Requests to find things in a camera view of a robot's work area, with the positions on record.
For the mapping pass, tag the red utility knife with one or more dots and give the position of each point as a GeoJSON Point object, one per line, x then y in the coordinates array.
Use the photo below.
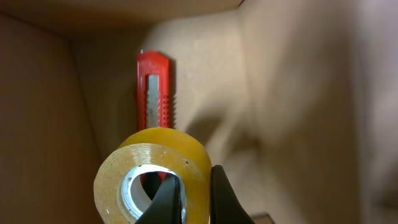
{"type": "Point", "coordinates": [152, 90]}

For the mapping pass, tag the yellow tape roll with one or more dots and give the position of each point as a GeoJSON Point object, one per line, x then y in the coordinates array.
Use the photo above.
{"type": "Point", "coordinates": [168, 148]}

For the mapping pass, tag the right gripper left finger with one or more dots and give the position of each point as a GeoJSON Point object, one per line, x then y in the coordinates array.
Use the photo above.
{"type": "Point", "coordinates": [166, 206]}

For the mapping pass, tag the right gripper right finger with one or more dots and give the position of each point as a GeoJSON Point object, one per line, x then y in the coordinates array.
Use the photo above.
{"type": "Point", "coordinates": [224, 205]}

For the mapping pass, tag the open cardboard box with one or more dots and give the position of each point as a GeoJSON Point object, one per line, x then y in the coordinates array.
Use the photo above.
{"type": "Point", "coordinates": [297, 100]}

